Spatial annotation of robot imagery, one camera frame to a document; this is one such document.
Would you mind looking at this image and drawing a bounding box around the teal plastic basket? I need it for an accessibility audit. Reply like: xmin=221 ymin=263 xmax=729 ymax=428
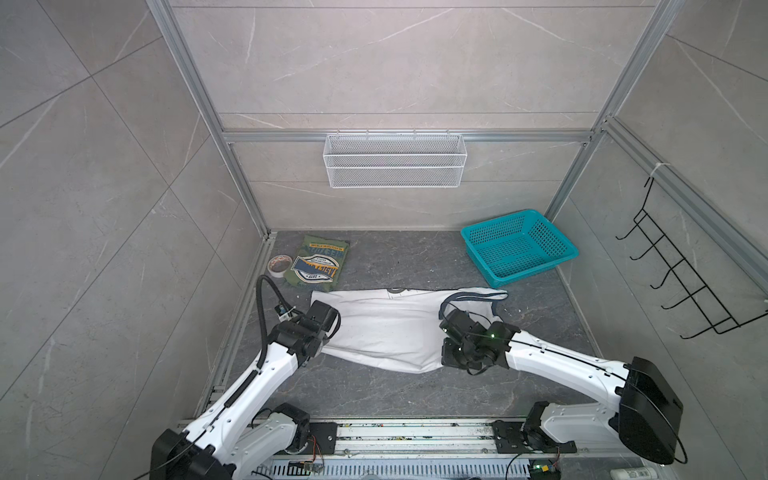
xmin=461 ymin=210 xmax=579 ymax=288

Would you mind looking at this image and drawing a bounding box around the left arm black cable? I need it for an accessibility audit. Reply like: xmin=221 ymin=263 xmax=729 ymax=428
xmin=254 ymin=274 xmax=295 ymax=370

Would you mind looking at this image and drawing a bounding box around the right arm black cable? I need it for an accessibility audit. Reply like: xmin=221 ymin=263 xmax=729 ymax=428
xmin=461 ymin=308 xmax=499 ymax=328

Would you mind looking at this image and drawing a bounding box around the white wire mesh shelf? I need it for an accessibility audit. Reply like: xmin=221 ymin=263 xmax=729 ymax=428
xmin=323 ymin=134 xmax=468 ymax=189

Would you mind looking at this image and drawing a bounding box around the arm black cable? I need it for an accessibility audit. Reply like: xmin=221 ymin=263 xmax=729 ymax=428
xmin=254 ymin=274 xmax=295 ymax=370
xmin=461 ymin=308 xmax=499 ymax=328

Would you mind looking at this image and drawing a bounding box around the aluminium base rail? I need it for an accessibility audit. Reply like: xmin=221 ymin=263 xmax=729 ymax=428
xmin=243 ymin=418 xmax=662 ymax=479

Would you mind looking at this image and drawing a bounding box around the tape roll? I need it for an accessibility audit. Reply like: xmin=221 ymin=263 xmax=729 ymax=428
xmin=267 ymin=254 xmax=293 ymax=279

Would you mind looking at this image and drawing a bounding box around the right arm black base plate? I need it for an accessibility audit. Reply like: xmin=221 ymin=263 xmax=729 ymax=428
xmin=490 ymin=420 xmax=577 ymax=454

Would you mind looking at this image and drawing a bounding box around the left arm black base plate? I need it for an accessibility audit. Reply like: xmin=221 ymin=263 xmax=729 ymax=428
xmin=285 ymin=422 xmax=339 ymax=455

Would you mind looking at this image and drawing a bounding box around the black wire hook rack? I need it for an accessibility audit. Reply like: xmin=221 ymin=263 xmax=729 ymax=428
xmin=615 ymin=177 xmax=767 ymax=340

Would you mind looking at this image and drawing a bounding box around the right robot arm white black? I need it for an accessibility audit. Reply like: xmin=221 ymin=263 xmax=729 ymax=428
xmin=439 ymin=308 xmax=688 ymax=465

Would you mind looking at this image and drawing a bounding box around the white bottle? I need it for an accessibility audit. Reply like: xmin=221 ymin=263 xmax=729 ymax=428
xmin=609 ymin=467 xmax=659 ymax=480

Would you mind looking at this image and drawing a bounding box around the green tank top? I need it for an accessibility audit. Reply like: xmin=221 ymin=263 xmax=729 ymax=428
xmin=285 ymin=235 xmax=350 ymax=292

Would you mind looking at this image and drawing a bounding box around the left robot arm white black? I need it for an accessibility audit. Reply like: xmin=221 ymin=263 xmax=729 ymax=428
xmin=148 ymin=301 xmax=341 ymax=479

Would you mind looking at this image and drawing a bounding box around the white navy tank top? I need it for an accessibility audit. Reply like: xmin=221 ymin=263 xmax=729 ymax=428
xmin=311 ymin=287 xmax=508 ymax=374

